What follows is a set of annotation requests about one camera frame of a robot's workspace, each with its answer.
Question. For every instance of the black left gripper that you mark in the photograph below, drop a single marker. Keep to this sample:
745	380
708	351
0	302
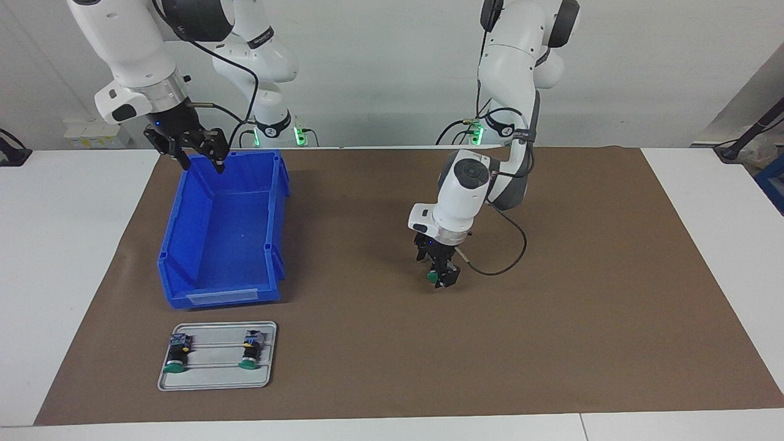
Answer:
436	248

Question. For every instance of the white boxes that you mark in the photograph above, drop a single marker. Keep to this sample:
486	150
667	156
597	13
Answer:
86	131

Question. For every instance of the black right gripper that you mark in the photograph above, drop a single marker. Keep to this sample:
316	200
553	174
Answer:
174	125

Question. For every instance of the black table clamp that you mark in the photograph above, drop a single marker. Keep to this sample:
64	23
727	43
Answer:
12	154

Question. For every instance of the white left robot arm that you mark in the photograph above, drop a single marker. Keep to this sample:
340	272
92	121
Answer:
465	196

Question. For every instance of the brown table mat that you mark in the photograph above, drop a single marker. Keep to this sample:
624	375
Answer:
551	337

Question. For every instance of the green button with yellow mark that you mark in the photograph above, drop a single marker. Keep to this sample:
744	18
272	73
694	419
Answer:
251	350

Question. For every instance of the green lit base connector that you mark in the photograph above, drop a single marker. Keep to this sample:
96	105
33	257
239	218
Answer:
300	136
476	133

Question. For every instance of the blue crate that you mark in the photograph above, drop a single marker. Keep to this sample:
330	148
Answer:
773	184

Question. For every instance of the green push button switch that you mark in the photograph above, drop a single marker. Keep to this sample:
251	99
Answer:
433	278

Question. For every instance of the black stand pole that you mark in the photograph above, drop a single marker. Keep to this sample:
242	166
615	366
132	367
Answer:
759	125

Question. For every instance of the green button with silver label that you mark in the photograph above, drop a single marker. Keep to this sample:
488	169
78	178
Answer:
177	355

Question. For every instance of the grey metal tray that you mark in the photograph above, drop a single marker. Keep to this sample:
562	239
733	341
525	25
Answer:
214	380

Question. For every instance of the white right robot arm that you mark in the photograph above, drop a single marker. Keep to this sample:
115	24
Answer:
128	43

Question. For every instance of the blue plastic storage bin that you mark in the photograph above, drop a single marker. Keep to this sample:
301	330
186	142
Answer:
226	245

